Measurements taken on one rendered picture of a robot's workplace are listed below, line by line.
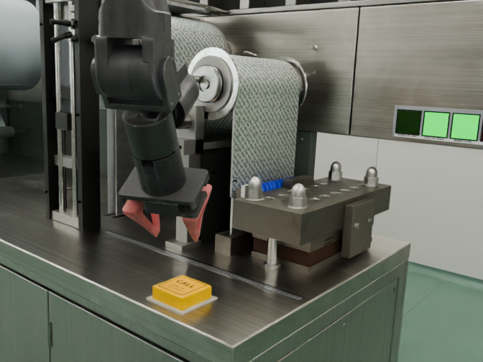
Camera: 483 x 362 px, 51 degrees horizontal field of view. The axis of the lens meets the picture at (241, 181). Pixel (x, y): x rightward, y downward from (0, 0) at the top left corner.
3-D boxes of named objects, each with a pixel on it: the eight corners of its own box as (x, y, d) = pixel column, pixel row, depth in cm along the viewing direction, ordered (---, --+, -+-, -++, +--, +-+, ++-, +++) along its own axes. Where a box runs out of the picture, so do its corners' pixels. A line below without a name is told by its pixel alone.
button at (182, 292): (152, 299, 83) (152, 285, 82) (182, 286, 88) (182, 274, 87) (181, 312, 78) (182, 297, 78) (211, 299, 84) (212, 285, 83)
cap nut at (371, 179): (360, 184, 119) (361, 166, 118) (366, 182, 122) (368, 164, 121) (374, 187, 117) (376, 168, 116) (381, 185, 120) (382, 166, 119)
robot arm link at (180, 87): (85, 63, 53) (161, 66, 51) (130, 19, 62) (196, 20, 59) (114, 154, 61) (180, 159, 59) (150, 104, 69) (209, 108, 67)
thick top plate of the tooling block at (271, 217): (231, 228, 100) (233, 198, 99) (330, 198, 131) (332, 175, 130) (299, 246, 91) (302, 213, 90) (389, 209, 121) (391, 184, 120)
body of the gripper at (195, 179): (140, 173, 69) (127, 128, 64) (210, 180, 67) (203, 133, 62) (120, 205, 64) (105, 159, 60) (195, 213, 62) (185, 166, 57)
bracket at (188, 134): (163, 247, 109) (165, 104, 103) (185, 240, 114) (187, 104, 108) (180, 252, 106) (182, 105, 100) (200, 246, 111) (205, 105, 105)
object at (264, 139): (229, 197, 105) (233, 108, 102) (291, 182, 123) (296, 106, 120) (231, 197, 105) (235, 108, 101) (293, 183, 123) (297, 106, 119)
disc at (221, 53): (185, 117, 110) (186, 47, 107) (186, 117, 110) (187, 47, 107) (236, 123, 101) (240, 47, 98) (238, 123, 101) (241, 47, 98)
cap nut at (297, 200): (284, 206, 94) (284, 183, 94) (294, 203, 97) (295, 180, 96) (300, 210, 92) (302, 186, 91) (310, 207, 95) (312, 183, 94)
